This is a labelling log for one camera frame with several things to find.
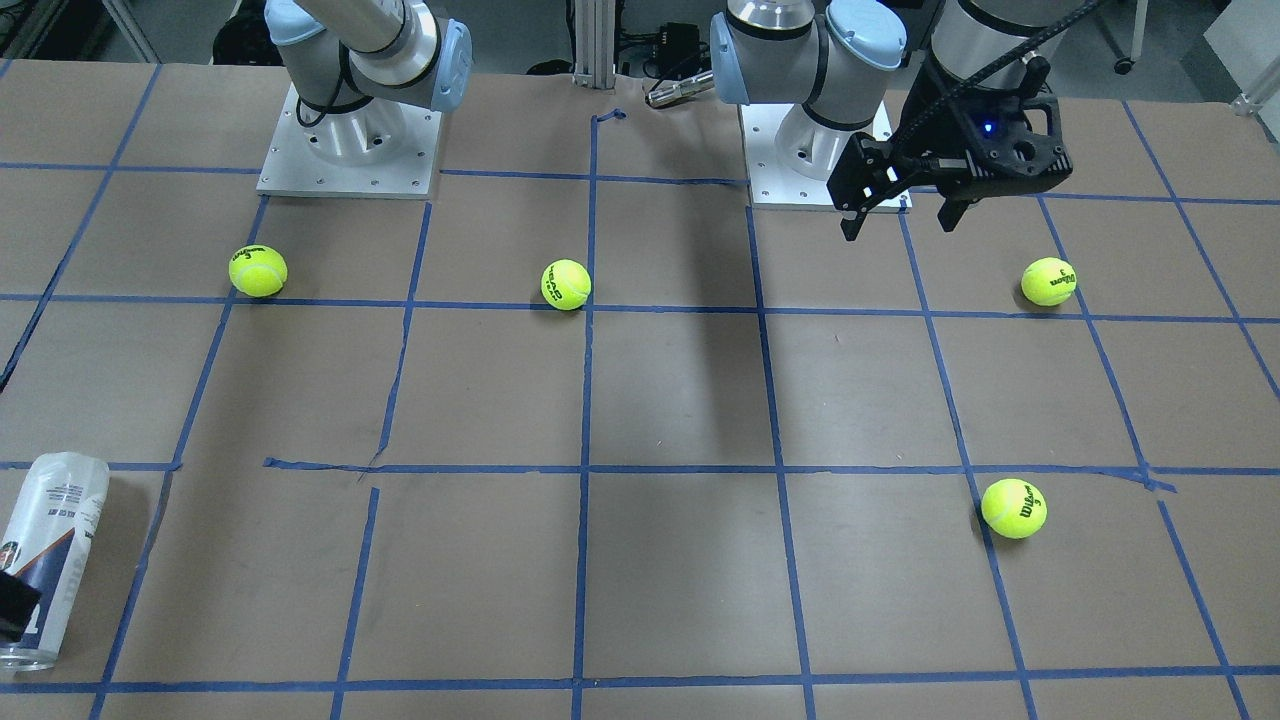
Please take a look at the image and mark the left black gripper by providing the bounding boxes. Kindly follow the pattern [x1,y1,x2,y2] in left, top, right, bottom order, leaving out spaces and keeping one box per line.
[827,55,1073,242]

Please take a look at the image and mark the clear tennis ball can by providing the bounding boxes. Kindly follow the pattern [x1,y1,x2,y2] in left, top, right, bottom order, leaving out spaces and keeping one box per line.
[1,452,109,673]

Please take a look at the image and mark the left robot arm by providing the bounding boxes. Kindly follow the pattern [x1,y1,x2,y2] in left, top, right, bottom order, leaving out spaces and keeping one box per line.
[709,1,1098,241]

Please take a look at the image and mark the tennis ball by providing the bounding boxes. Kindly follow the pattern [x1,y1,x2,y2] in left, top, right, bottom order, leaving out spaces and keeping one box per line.
[1020,258,1078,307]
[540,258,593,311]
[980,478,1048,541]
[228,245,288,299]

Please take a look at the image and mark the tennis ball centre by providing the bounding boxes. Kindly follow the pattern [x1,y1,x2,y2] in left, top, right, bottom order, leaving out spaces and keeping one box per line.
[540,258,593,311]

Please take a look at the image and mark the silver flashlight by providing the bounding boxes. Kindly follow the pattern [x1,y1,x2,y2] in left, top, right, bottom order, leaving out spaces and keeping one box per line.
[644,70,716,110]

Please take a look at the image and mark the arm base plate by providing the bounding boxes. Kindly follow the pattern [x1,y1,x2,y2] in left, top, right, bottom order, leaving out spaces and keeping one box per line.
[256,87,445,201]
[739,104,852,211]

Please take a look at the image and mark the aluminium frame post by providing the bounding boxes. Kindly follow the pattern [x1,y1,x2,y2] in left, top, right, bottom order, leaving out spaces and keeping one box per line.
[570,0,617,92]

